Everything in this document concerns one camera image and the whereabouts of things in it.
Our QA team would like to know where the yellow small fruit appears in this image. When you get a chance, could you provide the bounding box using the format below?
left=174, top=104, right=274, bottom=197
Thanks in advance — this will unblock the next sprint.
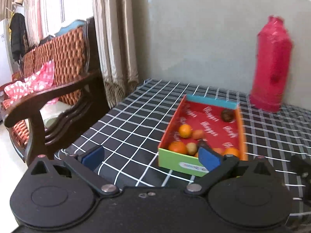
left=186, top=143, right=198, bottom=156

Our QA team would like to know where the small orange-red fruit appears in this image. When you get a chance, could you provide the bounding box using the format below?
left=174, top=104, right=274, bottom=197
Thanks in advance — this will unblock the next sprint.
left=192, top=129, right=206, bottom=140

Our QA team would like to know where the dark brown passion fruit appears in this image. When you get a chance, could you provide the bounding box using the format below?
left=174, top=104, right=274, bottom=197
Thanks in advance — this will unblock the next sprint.
left=220, top=109, right=235, bottom=123

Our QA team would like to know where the orange mandarin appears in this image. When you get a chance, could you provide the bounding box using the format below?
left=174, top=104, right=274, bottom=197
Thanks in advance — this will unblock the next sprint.
left=178, top=124, right=192, bottom=139
left=168, top=141, right=188, bottom=155

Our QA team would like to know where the red cardboard fruit box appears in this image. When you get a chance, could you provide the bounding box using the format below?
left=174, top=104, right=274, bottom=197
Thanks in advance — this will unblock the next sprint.
left=158, top=95, right=248, bottom=177

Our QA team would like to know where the black white grid tablecloth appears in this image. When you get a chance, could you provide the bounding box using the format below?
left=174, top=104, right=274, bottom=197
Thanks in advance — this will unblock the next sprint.
left=54, top=79, right=310, bottom=227

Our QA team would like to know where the dark wooden sofa chair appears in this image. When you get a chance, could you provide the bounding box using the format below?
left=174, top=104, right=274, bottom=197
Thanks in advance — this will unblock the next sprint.
left=1, top=18, right=110, bottom=165

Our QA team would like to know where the pink checkered cloth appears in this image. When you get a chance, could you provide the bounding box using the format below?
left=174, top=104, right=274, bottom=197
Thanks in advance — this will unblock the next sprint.
left=4, top=60, right=54, bottom=106

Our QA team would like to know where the red thermos flask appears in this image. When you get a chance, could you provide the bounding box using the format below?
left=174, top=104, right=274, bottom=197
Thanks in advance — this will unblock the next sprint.
left=250, top=16, right=293, bottom=113

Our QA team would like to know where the white refrigerator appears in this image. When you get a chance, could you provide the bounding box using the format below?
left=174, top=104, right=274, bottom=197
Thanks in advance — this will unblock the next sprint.
left=0, top=19, right=14, bottom=85

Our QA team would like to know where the black hanging coat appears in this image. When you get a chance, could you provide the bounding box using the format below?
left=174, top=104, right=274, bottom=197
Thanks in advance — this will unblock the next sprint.
left=10, top=13, right=29, bottom=62

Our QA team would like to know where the beige curtain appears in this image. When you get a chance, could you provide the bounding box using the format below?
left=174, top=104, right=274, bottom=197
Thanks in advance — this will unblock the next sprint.
left=93, top=0, right=139, bottom=108

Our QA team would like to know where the straw hat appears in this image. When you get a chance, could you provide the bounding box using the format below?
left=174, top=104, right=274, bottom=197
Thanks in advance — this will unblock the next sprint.
left=12, top=0, right=24, bottom=7

